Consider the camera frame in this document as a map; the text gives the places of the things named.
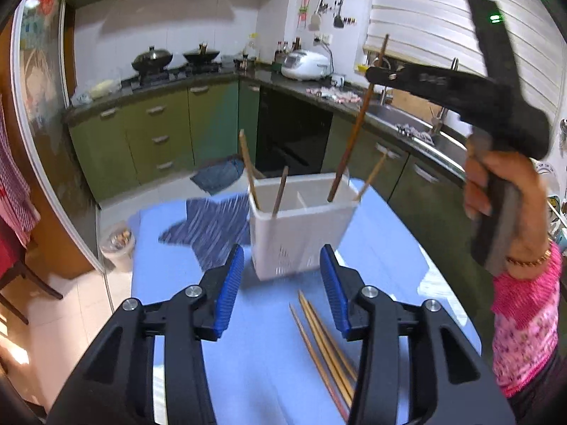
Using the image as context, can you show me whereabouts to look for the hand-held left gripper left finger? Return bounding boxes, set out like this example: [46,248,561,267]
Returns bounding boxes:
[46,243,246,425]

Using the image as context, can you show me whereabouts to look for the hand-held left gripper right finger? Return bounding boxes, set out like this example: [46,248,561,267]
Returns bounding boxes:
[320,244,517,425]

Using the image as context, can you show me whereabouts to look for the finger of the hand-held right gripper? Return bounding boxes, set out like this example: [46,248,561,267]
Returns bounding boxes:
[365,63,412,94]

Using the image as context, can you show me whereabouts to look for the row of wooden chopsticks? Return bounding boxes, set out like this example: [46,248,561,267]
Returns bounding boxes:
[289,290,359,423]

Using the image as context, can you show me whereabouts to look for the white plastic utensil holder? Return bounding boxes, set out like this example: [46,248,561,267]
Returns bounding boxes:
[247,172,360,282]

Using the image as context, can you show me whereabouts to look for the dark reddish chopstick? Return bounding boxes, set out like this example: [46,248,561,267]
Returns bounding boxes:
[327,33,391,203]

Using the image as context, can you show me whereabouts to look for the light bamboo chopstick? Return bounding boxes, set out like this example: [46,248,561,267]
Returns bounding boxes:
[238,130,262,213]
[354,153,388,202]

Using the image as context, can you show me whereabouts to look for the brown chopstick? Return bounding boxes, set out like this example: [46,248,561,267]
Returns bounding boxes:
[271,166,290,219]

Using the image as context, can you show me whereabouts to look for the person's right forearm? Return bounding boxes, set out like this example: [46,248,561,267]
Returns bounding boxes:
[489,252,563,399]

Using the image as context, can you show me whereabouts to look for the person's right hand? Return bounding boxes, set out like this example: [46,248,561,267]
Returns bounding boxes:
[463,147,554,268]

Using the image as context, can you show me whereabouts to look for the steel sink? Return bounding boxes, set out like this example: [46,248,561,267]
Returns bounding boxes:
[367,102,470,178]

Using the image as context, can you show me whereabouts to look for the pile of pale shells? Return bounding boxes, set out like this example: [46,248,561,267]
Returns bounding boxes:
[307,86,361,103]

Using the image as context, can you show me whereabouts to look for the grey dish cloth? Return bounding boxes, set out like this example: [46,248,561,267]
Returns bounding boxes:
[395,121,435,145]

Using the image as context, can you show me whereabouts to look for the tall steel faucet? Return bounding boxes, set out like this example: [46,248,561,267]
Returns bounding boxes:
[431,57,460,137]

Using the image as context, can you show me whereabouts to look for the white window blind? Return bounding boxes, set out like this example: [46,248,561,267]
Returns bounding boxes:
[363,0,567,118]

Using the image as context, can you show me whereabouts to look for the blue star tablecloth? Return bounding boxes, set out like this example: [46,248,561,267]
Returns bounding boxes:
[130,181,483,425]

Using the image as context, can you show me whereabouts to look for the white rice cooker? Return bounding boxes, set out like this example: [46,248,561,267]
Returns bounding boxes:
[282,50,331,81]

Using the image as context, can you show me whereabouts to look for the blue floor mat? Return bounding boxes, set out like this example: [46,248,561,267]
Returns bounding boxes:
[190,157,246,196]

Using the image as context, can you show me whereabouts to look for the white trash bin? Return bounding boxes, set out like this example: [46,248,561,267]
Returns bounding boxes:
[100,221,136,260]

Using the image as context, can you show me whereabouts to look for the green base cabinets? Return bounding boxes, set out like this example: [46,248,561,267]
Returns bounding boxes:
[66,80,470,249]

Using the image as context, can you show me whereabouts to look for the black wok with lid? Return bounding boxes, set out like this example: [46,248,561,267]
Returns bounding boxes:
[131,45,173,73]
[183,43,221,65]

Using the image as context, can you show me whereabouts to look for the black gas stove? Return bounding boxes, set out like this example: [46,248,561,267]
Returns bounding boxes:
[137,63,222,86]

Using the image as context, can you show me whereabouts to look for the red cushioned wooden chair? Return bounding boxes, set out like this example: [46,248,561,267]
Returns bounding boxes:
[0,221,63,324]

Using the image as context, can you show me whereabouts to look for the dark stone countertop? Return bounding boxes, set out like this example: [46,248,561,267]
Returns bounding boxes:
[62,68,470,182]

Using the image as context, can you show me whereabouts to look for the clear plastic bag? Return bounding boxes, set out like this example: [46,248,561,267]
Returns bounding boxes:
[71,79,120,107]

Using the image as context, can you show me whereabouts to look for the person's dark clothing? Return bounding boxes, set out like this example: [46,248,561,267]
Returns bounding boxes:
[507,350,567,425]

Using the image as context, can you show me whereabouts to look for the red checked apron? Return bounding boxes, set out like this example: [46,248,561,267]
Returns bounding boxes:
[0,97,40,246]

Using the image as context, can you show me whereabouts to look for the glass sliding door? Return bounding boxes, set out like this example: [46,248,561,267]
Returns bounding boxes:
[11,0,111,275]

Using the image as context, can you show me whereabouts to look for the gold bracelet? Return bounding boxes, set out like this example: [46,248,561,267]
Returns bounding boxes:
[505,248,554,268]

